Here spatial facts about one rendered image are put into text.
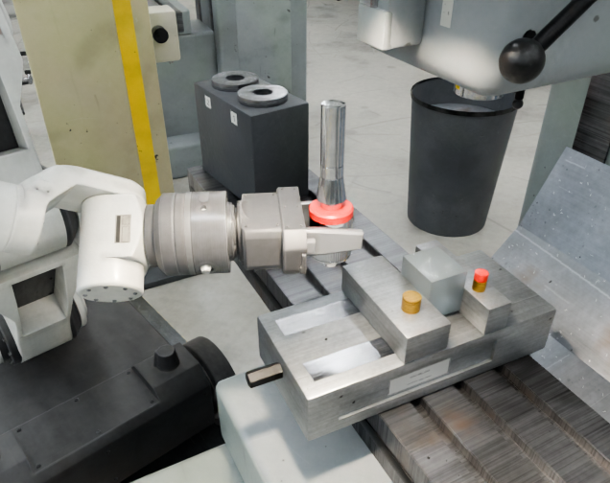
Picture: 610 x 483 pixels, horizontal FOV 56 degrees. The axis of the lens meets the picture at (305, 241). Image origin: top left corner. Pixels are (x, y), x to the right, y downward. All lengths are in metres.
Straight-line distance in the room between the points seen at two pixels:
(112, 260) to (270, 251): 0.16
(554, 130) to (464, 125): 1.47
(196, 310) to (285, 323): 1.62
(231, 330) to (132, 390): 1.02
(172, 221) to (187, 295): 1.81
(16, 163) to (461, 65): 0.69
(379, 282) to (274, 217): 0.18
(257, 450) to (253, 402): 0.08
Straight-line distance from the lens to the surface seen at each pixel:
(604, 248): 0.96
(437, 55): 0.50
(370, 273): 0.72
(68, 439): 1.19
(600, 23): 0.52
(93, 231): 0.61
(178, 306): 2.34
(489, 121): 2.51
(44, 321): 1.21
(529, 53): 0.42
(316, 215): 0.60
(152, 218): 0.60
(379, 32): 0.49
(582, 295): 0.95
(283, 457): 0.77
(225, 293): 2.37
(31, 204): 0.58
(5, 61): 0.97
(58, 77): 2.22
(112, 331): 1.41
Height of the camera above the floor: 1.46
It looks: 33 degrees down
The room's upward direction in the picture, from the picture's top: straight up
